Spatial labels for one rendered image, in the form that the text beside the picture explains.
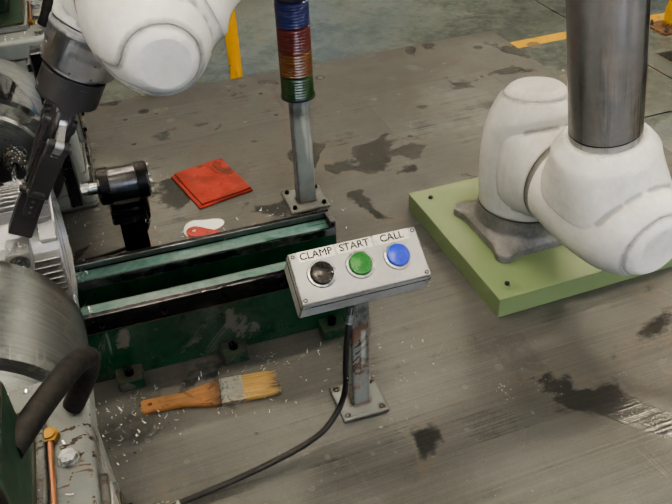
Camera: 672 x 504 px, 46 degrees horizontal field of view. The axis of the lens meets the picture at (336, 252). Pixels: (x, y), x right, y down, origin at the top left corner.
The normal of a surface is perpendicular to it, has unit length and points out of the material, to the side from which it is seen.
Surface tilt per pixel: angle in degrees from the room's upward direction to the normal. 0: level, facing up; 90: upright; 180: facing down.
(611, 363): 0
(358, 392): 90
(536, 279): 0
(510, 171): 84
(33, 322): 43
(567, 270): 0
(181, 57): 97
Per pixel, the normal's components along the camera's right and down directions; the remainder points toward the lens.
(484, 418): -0.04, -0.80
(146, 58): 0.35, 0.67
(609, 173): -0.28, 0.09
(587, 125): -0.66, 0.59
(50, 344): 0.75, -0.64
